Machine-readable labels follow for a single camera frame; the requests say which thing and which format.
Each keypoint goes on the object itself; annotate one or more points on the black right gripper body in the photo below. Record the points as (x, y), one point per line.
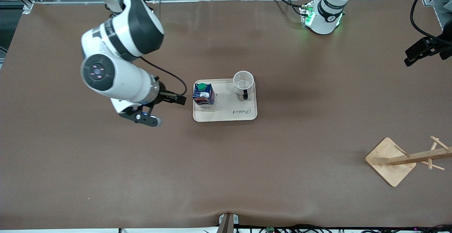
(163, 95)

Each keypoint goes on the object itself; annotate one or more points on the blue Pascual milk carton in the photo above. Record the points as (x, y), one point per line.
(204, 97)

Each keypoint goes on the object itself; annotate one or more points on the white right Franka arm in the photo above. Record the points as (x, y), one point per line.
(123, 81)

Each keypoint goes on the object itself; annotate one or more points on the white tray with rabbit print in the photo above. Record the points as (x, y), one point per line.
(229, 102)

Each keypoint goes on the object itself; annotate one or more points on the grey ribbed foam panel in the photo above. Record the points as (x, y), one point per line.
(445, 14)

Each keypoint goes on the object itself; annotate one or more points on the wooden mug tree stand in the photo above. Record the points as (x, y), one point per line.
(388, 169)

